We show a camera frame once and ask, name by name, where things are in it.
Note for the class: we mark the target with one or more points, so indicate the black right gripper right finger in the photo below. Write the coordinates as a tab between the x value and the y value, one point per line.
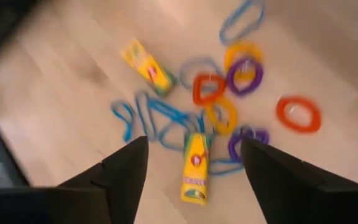
284	186

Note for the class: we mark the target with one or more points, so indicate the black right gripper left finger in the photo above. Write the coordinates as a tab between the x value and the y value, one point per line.
117	186

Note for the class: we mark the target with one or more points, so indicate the orange red small toy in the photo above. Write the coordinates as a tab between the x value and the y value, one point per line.
197	59

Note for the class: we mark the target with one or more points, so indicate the blue rubber band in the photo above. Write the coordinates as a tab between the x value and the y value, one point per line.
163	140
139	109
128	130
169	112
225	172
223	32

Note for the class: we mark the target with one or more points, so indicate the yellow crayon box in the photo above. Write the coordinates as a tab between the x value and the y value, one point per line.
148	67
195	174

